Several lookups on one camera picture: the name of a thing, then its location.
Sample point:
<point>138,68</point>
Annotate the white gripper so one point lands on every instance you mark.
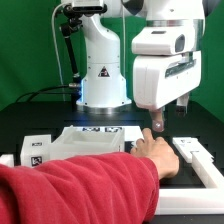
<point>158,80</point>

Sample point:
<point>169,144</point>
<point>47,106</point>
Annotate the white marker base plate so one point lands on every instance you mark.
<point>131,133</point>

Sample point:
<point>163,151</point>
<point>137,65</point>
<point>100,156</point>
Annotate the white cabinet body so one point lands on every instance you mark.
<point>73,142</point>

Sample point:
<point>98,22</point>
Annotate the white cabinet top block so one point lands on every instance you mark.
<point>35,150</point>

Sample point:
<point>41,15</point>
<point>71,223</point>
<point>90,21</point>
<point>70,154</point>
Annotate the red sleeved forearm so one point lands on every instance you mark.
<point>73,190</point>

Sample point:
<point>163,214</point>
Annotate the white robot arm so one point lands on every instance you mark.
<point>173,27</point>

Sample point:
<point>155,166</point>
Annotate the person's bare hand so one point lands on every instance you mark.
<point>159,152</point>

